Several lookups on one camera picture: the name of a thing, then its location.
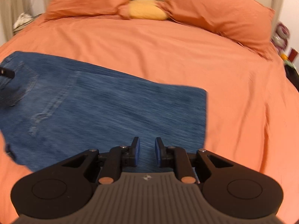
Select blue denim jeans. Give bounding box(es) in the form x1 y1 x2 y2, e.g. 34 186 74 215
1 52 207 172

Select white cloth on nightstand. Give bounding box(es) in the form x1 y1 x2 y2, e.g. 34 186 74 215
13 13 34 29

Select orange duvet cover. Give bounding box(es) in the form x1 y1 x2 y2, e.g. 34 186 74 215
1 16 298 223

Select beige curtain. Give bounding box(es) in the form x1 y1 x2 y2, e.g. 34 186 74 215
1 0 30 41

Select black bag beside bed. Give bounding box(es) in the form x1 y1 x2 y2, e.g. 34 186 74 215
284 65 299 91

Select cluttered items beside bed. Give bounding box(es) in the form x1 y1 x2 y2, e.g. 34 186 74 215
279 48 298 73

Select yellow cushion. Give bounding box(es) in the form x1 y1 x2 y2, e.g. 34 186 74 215
128 0 168 21

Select patterned red white object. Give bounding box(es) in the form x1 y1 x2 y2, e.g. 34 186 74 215
271 22 290 55

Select orange pillow right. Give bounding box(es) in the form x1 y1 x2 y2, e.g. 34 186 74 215
157 0 275 59

